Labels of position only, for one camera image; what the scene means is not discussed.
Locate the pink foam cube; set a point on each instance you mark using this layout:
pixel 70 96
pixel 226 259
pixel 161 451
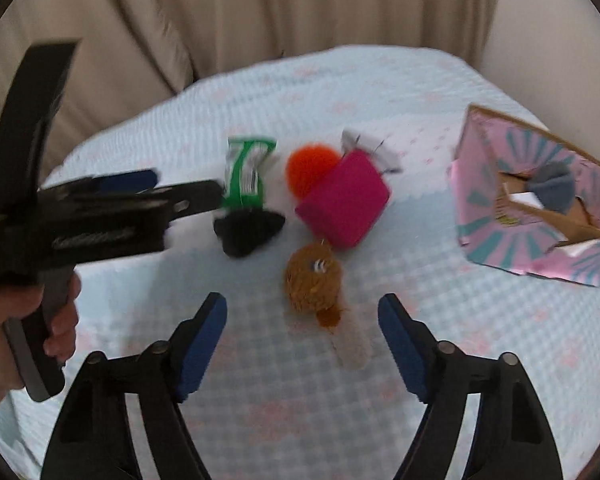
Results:
pixel 345 200

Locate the green snack packet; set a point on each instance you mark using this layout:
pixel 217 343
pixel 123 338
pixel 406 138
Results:
pixel 245 172

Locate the light blue quilted blanket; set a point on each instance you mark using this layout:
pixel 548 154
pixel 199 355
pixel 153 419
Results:
pixel 290 400

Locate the black fuzzy pom-pom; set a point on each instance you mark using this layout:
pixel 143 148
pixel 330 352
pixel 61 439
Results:
pixel 247 230

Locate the white crumpled paper piece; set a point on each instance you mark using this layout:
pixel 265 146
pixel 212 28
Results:
pixel 375 152

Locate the translucent white stick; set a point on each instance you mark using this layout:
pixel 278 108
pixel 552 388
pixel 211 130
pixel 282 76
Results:
pixel 352 347

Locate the pink patterned cardboard box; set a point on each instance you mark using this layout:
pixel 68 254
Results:
pixel 485 200

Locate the grey soft cloth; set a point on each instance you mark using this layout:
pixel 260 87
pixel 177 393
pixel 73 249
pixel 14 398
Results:
pixel 555 187

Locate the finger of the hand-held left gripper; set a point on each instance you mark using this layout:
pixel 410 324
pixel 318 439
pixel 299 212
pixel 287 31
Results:
pixel 127 180
pixel 197 199

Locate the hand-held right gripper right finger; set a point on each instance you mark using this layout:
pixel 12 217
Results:
pixel 404 347

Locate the beige curtain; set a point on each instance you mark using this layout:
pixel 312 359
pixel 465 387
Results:
pixel 255 10

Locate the brown fuzzy netted toy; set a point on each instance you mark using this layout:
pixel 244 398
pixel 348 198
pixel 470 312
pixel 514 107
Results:
pixel 312 275

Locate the orange fuzzy ball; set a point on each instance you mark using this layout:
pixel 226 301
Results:
pixel 307 167

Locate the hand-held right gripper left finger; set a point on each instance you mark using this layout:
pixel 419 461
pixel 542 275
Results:
pixel 204 347

